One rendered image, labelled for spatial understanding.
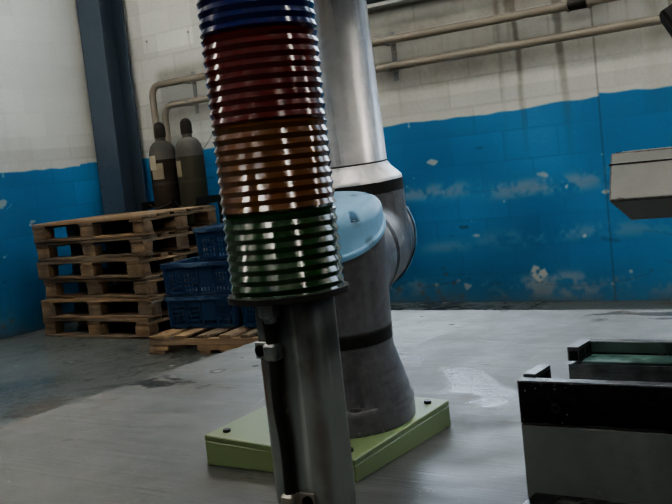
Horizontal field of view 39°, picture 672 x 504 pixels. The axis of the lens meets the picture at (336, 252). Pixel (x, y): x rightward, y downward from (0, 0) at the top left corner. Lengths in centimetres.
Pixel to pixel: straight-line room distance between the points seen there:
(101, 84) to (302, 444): 824
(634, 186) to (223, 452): 49
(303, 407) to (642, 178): 54
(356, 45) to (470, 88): 581
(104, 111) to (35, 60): 71
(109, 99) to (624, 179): 782
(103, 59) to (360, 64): 764
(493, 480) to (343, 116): 43
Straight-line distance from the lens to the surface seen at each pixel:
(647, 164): 96
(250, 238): 47
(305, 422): 50
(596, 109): 653
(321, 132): 48
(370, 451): 93
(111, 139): 864
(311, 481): 51
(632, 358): 80
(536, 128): 668
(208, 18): 49
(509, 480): 89
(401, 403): 98
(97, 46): 873
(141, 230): 697
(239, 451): 99
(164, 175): 796
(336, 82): 107
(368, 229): 95
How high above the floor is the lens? 110
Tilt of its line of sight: 5 degrees down
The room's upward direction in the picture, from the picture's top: 6 degrees counter-clockwise
